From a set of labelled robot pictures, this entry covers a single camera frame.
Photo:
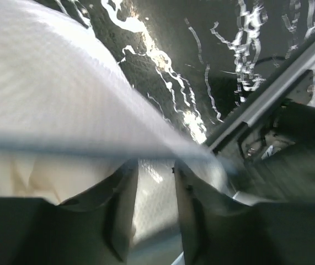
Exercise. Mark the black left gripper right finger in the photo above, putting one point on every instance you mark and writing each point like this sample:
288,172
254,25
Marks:
214,228

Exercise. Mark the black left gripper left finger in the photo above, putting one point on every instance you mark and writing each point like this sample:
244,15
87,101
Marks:
95,226

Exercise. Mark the white bra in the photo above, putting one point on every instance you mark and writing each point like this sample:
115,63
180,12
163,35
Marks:
55,178

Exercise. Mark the white mesh laundry bag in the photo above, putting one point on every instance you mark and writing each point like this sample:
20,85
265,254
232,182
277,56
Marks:
63,93

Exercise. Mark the black marbled table mat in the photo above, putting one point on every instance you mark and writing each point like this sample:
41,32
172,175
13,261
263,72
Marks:
196,61

